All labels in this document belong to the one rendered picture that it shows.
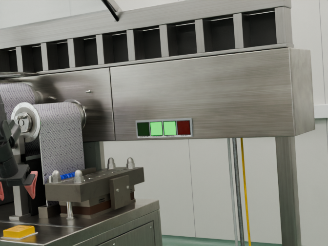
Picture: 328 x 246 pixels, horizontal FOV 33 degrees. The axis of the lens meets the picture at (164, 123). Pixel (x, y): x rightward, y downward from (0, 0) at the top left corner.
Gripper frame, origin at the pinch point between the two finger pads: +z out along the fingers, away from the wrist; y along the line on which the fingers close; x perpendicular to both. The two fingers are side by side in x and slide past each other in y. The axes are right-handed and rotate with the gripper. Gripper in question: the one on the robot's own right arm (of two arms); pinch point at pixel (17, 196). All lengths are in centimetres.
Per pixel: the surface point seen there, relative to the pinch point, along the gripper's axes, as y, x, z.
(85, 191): -11.6, -22.6, 18.0
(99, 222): -16.7, -14.7, 25.4
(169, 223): 8, -239, 237
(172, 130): -40, -52, 15
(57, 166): 3.3, -39.6, 19.3
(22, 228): 4.4, -3.7, 16.2
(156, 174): 17, -264, 200
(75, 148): -1, -51, 20
